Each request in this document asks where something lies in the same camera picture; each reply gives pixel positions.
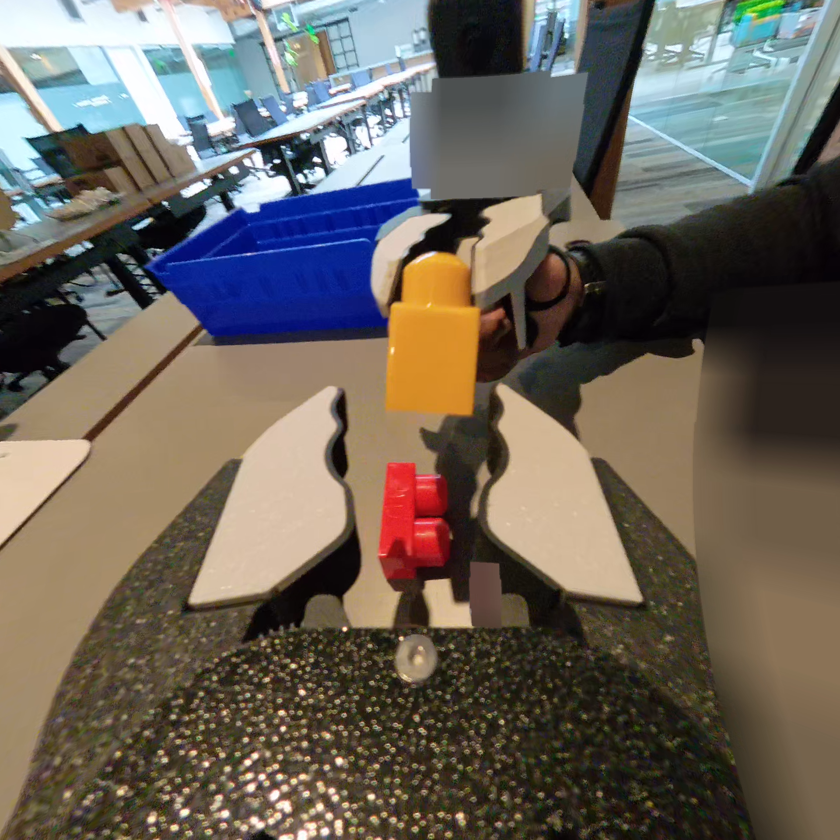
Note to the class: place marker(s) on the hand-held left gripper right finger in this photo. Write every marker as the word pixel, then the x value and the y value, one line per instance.
pixel 558 512

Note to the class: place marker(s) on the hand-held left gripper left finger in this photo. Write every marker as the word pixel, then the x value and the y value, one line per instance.
pixel 275 512

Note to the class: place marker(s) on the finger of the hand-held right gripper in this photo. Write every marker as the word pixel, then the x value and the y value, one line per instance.
pixel 508 256
pixel 390 262

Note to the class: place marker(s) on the yellow one-stud mega block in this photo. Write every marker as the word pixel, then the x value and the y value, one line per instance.
pixel 433 354

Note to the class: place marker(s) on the red two-stud mega block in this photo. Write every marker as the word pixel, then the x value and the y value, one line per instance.
pixel 410 525

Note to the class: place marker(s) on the person's right forearm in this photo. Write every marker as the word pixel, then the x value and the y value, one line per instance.
pixel 689 262

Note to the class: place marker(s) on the person's right hand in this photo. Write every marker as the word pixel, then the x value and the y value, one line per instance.
pixel 551 325

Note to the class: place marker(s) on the black wristwatch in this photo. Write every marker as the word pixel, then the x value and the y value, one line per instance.
pixel 587 269

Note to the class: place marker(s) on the large blue storage bin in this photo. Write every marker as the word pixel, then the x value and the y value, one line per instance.
pixel 275 289
pixel 315 229

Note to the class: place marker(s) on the row of office desks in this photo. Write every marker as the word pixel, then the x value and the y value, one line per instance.
pixel 341 111

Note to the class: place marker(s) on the dark partition panel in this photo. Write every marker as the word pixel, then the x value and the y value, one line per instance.
pixel 610 98

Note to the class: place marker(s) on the row of blue office chairs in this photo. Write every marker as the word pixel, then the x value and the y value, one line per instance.
pixel 249 118

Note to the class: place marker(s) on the long wooden-edged desk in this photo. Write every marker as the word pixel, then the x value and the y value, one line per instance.
pixel 170 190

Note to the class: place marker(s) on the brown cardboard box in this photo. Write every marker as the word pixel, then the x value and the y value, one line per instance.
pixel 134 157
pixel 180 148
pixel 161 154

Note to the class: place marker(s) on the black office chair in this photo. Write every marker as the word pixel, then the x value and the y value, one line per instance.
pixel 56 148
pixel 39 341

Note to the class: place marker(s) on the green and blue sign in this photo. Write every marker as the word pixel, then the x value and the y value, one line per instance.
pixel 774 19

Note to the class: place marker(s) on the crumpled white paper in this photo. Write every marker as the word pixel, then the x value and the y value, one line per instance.
pixel 82 203

